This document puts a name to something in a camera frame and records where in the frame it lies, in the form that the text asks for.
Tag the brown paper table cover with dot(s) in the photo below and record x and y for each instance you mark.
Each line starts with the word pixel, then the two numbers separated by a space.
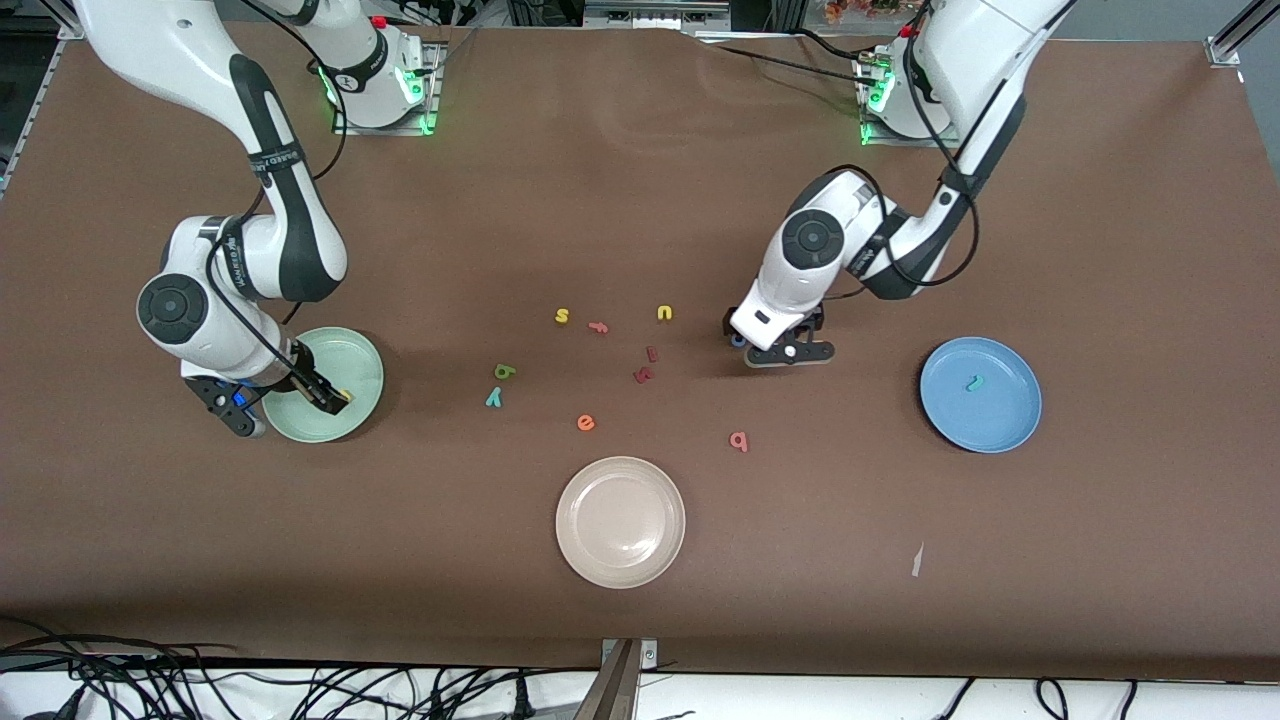
pixel 600 200

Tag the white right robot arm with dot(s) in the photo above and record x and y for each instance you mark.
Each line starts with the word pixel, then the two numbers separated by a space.
pixel 150 40

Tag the light green plate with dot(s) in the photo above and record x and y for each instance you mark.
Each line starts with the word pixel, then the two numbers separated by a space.
pixel 340 365

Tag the blue plate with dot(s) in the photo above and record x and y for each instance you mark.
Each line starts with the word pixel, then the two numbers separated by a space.
pixel 990 410

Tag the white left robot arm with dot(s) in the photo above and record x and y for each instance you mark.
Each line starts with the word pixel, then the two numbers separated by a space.
pixel 980 50

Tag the beige plate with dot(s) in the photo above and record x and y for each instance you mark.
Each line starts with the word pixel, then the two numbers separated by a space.
pixel 620 522

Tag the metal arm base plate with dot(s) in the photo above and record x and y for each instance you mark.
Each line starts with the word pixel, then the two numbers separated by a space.
pixel 432 100
pixel 868 125

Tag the orange flower decoration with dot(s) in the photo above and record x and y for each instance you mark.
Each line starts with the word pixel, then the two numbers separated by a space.
pixel 860 8

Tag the grey metal box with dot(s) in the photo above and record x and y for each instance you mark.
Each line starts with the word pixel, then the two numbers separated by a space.
pixel 655 12

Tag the aluminium frame profile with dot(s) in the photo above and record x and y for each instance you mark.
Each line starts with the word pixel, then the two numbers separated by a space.
pixel 1235 35
pixel 40 100

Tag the pink foam letter b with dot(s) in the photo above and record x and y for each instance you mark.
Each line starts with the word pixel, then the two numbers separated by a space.
pixel 739 441

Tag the white paper scrap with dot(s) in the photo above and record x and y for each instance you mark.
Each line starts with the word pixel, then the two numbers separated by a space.
pixel 917 562

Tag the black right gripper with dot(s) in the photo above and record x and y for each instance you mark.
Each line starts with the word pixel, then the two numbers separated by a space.
pixel 305 381

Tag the metal clamp bracket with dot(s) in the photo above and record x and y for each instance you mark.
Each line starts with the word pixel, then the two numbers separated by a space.
pixel 625 665

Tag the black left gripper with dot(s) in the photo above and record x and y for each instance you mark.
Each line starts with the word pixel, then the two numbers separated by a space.
pixel 818 320

